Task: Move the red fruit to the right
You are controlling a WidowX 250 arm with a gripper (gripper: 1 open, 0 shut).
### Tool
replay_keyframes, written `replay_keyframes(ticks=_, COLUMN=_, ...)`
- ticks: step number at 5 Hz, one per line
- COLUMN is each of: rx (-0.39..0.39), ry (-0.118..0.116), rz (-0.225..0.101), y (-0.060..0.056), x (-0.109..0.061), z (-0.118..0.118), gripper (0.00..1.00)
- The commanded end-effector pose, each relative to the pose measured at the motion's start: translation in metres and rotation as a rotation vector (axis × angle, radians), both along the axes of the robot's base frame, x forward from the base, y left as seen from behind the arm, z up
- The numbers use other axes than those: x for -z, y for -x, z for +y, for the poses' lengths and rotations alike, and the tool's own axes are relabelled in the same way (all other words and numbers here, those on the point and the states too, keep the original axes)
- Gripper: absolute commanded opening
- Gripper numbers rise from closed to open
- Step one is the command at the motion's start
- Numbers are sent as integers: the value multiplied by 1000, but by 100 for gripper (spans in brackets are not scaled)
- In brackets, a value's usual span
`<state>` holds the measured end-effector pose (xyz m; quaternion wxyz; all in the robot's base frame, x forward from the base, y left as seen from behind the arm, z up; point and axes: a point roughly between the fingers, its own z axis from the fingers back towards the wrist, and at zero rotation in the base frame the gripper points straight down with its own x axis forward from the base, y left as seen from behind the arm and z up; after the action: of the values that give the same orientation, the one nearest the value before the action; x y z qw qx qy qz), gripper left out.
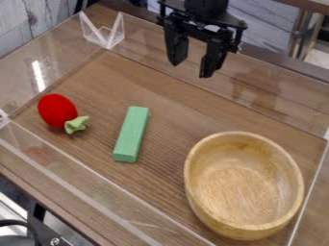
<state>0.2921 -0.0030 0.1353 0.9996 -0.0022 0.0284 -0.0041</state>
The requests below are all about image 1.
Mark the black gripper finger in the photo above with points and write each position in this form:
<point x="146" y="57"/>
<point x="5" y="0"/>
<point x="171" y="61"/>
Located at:
<point x="177" y="43"/>
<point x="218" y="43"/>

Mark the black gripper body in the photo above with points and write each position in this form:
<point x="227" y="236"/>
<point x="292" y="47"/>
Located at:
<point x="203" y="19"/>

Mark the red plush fruit green stem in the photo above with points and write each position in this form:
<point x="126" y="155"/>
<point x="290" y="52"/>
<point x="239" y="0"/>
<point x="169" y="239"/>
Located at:
<point x="59" y="112"/>

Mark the metal table leg background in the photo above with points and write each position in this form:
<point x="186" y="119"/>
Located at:
<point x="304" y="34"/>

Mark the green rectangular block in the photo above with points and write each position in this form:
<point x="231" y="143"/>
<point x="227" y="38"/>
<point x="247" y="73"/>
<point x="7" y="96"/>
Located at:
<point x="131" y="134"/>

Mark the wooden oval bowl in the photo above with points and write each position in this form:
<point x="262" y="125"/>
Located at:
<point x="243" y="185"/>

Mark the clear acrylic corner bracket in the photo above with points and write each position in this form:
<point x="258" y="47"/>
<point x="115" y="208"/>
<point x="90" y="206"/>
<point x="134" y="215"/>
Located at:
<point x="106" y="37"/>

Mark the clear acrylic tray wall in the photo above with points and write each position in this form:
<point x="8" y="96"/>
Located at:
<point x="106" y="213"/>

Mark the black table frame bracket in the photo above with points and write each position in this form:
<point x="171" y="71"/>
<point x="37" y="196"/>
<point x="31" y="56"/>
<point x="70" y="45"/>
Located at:
<point x="48" y="237"/>

